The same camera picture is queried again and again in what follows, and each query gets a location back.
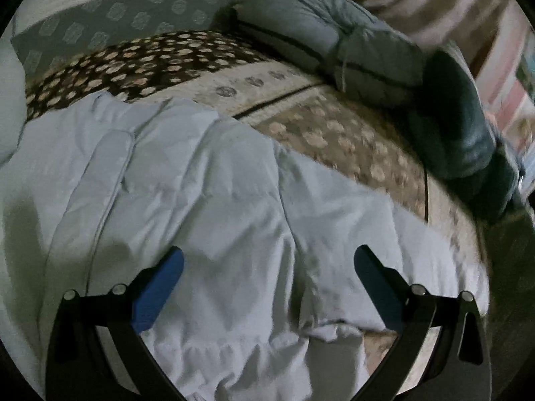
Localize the light blue padded jacket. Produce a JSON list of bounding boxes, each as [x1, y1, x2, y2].
[[1, 92, 490, 400]]

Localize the beige floral bed cover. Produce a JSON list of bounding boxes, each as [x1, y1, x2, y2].
[[147, 61, 490, 399]]

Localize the dark floral blanket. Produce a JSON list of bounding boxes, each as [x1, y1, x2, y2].
[[26, 31, 267, 121]]

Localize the colourful items at bedside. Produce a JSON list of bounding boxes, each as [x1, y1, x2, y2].
[[476, 2, 534, 159]]

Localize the grey-blue folded quilt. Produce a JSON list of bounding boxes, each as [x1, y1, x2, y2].
[[235, 0, 425, 107]]

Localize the grey patterned bolster cushion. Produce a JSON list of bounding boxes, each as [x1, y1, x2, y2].
[[12, 0, 240, 80]]

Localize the striped curtain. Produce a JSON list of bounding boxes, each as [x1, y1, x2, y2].
[[300, 0, 515, 63]]

